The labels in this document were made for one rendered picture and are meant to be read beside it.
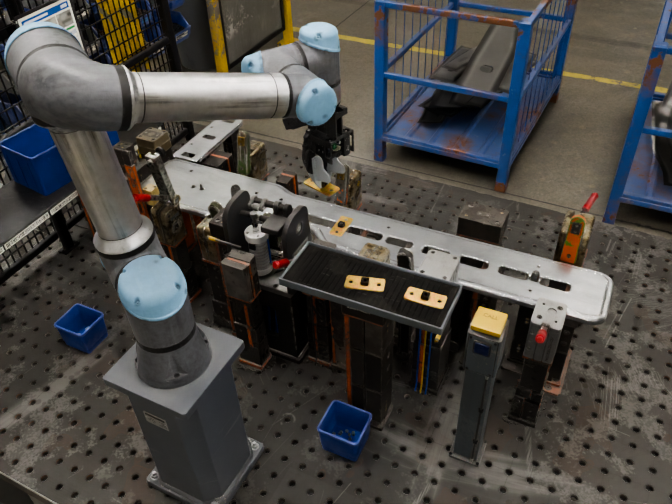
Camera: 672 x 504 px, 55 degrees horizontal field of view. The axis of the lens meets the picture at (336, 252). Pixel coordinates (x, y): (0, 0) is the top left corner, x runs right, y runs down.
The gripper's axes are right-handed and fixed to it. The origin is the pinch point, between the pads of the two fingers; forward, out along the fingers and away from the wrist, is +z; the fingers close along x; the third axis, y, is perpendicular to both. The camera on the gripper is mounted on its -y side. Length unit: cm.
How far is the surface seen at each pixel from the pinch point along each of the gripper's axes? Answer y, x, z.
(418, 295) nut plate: 31.9, -4.9, 12.3
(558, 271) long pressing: 43, 38, 29
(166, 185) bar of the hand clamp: -48, -12, 17
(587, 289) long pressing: 52, 37, 29
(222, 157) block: -66, 20, 31
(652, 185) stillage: 14, 219, 113
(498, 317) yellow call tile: 47.6, 0.8, 12.6
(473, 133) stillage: -85, 206, 113
